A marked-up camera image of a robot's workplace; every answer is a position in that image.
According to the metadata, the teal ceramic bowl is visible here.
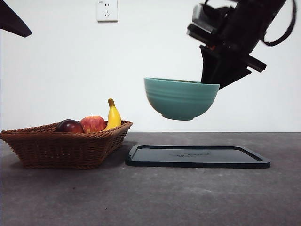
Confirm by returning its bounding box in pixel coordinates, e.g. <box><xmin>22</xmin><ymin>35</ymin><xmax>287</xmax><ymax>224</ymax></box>
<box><xmin>143</xmin><ymin>77</ymin><xmax>221</xmax><ymax>121</ymax></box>

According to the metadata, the dark red plum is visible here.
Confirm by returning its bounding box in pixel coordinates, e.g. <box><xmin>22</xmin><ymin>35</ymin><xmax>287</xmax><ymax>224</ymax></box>
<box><xmin>55</xmin><ymin>119</ymin><xmax>84</xmax><ymax>134</ymax></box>

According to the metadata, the white wall outlet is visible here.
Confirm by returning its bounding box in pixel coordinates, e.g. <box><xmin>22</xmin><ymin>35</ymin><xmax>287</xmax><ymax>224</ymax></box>
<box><xmin>97</xmin><ymin>0</ymin><xmax>119</xmax><ymax>23</ymax></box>

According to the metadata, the red yellow apple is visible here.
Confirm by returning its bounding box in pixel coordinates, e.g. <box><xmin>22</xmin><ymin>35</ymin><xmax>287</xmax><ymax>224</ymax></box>
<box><xmin>79</xmin><ymin>115</ymin><xmax>107</xmax><ymax>134</ymax></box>

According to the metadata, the pale grey camera box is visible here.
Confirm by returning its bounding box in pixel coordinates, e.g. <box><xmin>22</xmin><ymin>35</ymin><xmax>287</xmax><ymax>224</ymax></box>
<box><xmin>191</xmin><ymin>3</ymin><xmax>228</xmax><ymax>33</ymax></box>

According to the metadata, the yellow banana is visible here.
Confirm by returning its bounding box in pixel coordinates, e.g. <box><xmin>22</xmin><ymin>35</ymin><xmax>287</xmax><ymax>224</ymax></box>
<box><xmin>103</xmin><ymin>98</ymin><xmax>122</xmax><ymax>131</ymax></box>

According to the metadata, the dark rectangular tray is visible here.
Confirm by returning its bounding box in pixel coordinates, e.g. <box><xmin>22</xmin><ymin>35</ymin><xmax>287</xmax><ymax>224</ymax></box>
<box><xmin>125</xmin><ymin>144</ymin><xmax>271</xmax><ymax>169</ymax></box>

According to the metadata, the black looped cable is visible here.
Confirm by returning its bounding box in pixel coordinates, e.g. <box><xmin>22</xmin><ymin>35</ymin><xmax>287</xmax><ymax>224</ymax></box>
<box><xmin>262</xmin><ymin>0</ymin><xmax>297</xmax><ymax>47</ymax></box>

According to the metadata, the brown wicker basket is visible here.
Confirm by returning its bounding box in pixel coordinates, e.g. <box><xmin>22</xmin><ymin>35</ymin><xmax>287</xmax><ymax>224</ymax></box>
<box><xmin>0</xmin><ymin>120</ymin><xmax>134</xmax><ymax>170</ymax></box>

